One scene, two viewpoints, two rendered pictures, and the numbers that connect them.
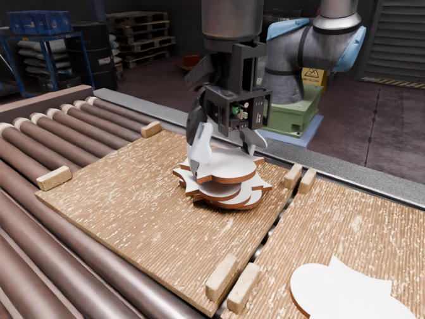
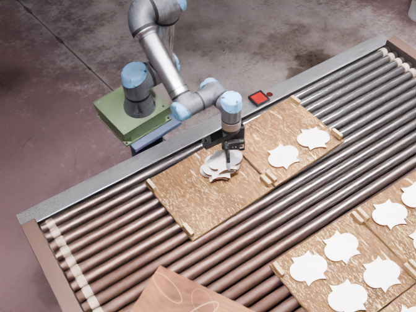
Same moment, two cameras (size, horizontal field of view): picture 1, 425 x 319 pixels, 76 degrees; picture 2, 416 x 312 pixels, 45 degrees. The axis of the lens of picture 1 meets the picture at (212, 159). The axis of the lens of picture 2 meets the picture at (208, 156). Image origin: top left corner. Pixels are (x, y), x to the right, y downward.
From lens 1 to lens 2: 182 cm
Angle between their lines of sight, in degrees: 53
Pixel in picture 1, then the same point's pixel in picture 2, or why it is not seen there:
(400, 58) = not seen: outside the picture
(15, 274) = (238, 242)
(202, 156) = (236, 161)
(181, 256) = (251, 190)
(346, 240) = (262, 144)
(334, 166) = (216, 122)
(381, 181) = not seen: hidden behind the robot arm
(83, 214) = (217, 219)
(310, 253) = (263, 156)
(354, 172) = not seen: hidden behind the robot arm
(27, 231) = (216, 242)
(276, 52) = (141, 91)
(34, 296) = (249, 234)
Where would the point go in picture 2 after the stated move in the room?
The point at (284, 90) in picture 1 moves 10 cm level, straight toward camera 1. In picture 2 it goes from (151, 104) to (169, 112)
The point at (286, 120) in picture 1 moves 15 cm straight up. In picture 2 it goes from (161, 117) to (158, 94)
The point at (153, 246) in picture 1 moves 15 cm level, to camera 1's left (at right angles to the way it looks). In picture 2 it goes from (244, 197) to (233, 228)
